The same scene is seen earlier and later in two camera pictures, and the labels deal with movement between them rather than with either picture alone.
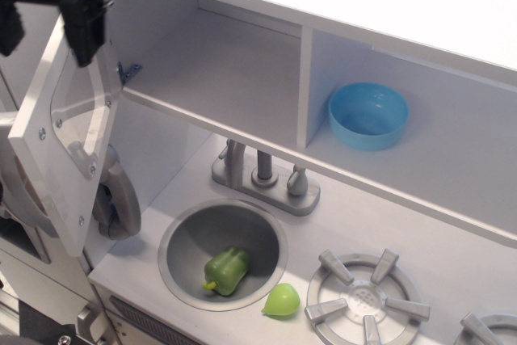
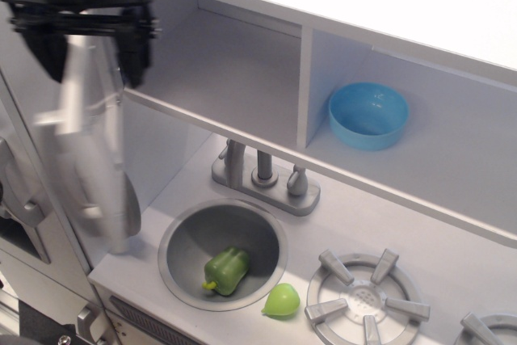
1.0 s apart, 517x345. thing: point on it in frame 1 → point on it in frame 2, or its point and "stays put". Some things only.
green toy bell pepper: [225, 269] stays put
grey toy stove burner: [362, 298] stays put
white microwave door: [60, 136] → [91, 119]
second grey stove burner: [490, 330] stays put
